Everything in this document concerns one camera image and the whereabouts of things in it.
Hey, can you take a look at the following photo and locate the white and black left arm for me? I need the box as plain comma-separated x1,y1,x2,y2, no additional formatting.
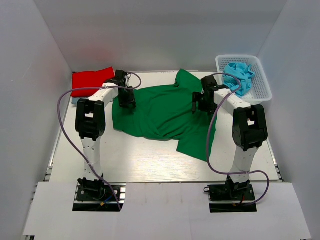
75,86,136,181

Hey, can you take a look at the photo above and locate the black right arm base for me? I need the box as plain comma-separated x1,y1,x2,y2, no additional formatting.
203,184,258,213

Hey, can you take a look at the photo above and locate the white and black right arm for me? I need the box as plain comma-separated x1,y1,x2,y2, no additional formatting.
191,88,268,200

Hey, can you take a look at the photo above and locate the folded light blue t-shirt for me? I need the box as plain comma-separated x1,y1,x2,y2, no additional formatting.
71,97,86,106

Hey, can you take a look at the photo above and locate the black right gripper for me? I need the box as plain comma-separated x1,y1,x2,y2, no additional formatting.
192,92,219,116

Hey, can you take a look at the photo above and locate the crumpled cyan t-shirt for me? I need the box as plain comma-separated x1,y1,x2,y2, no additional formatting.
223,62,256,97

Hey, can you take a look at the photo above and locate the green t-shirt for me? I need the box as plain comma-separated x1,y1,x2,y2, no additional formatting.
112,69,216,161

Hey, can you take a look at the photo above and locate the white perforated plastic basket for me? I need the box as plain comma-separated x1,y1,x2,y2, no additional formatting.
215,54,273,105

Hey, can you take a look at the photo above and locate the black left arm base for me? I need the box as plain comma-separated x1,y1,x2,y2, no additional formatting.
72,183,120,212

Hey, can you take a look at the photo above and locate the folded red t-shirt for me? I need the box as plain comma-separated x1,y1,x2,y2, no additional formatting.
71,67,115,98

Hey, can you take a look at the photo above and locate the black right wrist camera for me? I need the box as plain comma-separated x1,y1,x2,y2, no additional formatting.
200,75,228,95

